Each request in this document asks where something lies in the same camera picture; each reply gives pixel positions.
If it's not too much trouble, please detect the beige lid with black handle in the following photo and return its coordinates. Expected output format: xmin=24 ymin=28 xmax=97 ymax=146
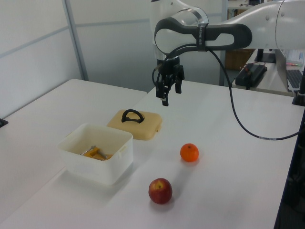
xmin=106 ymin=109 xmax=163 ymax=141

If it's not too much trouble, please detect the grey partition post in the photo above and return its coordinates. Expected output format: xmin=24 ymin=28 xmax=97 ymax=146
xmin=63 ymin=0 xmax=89 ymax=82
xmin=219 ymin=0 xmax=229 ymax=86

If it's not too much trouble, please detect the yellow clamp tool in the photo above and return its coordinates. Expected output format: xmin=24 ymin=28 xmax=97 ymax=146
xmin=79 ymin=145 xmax=113 ymax=161

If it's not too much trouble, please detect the white plastic container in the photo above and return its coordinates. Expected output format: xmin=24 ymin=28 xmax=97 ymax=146
xmin=58 ymin=123 xmax=133 ymax=186

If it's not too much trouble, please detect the black electronic device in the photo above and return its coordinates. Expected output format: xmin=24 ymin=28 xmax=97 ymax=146
xmin=235 ymin=63 xmax=267 ymax=90

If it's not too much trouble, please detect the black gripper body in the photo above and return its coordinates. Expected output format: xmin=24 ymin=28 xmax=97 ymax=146
xmin=162 ymin=57 xmax=181 ymax=81

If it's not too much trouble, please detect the orange toy fruit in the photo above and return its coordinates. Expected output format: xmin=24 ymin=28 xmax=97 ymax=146
xmin=180 ymin=143 xmax=200 ymax=163

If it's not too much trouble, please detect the black monitor stand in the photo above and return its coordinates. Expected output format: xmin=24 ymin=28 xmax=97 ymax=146
xmin=254 ymin=49 xmax=277 ymax=64

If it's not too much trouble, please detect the brown cardboard box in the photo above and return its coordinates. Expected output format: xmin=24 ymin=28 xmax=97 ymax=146
xmin=225 ymin=49 xmax=255 ymax=71

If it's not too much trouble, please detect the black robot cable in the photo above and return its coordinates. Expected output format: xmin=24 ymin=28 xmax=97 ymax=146
xmin=152 ymin=44 xmax=305 ymax=141

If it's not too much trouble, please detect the black mounting pole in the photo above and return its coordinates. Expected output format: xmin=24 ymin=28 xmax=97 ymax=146
xmin=292 ymin=64 xmax=305 ymax=107

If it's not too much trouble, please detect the red toy apple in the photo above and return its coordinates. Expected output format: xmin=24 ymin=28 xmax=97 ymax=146
xmin=148 ymin=177 xmax=173 ymax=205

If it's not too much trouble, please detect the grey keyboard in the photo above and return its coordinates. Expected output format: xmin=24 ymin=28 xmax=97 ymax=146
xmin=287 ymin=69 xmax=305 ymax=91

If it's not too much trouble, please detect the dark table frame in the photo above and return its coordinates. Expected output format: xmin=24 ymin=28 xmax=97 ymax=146
xmin=274 ymin=124 xmax=305 ymax=229

